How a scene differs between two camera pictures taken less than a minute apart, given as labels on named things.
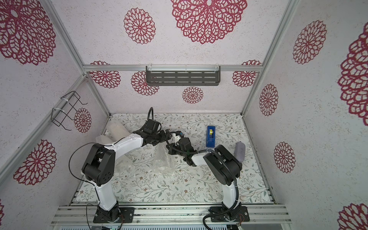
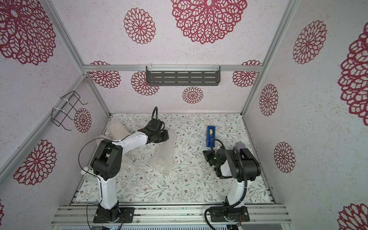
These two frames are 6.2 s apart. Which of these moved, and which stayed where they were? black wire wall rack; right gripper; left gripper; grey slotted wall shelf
Moved: right gripper
Stayed: left gripper; grey slotted wall shelf; black wire wall rack
